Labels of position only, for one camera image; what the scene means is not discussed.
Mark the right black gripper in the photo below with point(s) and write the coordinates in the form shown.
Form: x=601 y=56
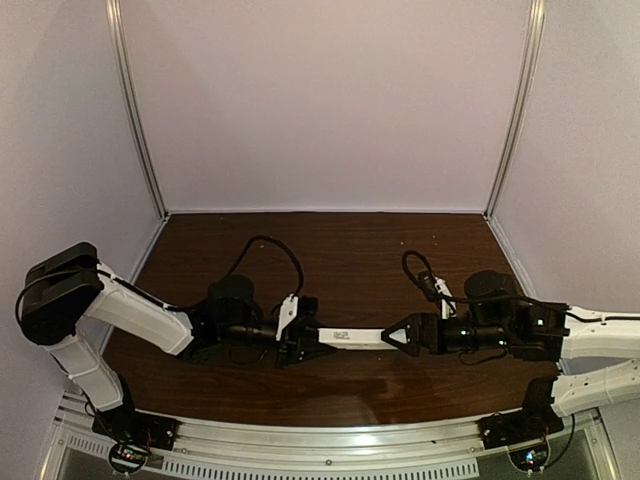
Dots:
x=427 y=333

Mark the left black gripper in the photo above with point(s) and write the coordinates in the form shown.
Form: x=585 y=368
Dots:
x=292 y=340

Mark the white remote control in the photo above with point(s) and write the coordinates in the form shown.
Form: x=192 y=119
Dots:
x=353 y=339

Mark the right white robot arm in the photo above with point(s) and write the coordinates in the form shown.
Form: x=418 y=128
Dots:
x=529 y=330

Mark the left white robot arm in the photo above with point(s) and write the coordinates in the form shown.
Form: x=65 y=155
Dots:
x=74 y=284

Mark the front aluminium rail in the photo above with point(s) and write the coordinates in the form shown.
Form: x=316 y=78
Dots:
x=214 y=450

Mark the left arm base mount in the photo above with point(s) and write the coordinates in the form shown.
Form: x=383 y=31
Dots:
x=136 y=436

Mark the right aluminium frame post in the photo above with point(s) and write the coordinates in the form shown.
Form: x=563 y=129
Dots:
x=527 y=71

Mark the aluminium frame post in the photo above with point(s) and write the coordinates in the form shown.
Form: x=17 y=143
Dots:
x=527 y=71
x=132 y=109

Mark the left aluminium frame post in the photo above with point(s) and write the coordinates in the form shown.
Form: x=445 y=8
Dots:
x=132 y=109

